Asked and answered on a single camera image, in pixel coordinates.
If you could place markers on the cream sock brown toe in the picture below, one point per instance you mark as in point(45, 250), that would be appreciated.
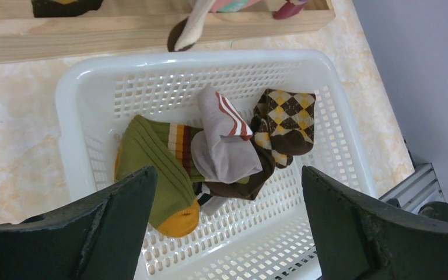
point(185, 34)

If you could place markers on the wooden hanger rack frame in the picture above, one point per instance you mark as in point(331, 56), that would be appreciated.
point(136, 25)

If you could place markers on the brown yellow argyle sock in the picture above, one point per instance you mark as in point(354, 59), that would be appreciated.
point(283, 124)

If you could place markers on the grey sock with red stripes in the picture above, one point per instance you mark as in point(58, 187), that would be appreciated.
point(222, 151)

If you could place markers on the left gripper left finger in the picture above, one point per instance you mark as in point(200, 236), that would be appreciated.
point(99, 236)

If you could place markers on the white plastic mesh basket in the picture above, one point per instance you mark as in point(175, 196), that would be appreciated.
point(268, 238)

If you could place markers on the green striped sock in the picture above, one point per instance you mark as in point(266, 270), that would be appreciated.
point(175, 210)

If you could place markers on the maroon striped sock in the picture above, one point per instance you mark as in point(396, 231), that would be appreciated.
point(289, 9)

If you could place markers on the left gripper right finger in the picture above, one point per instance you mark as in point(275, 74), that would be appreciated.
point(360, 237)

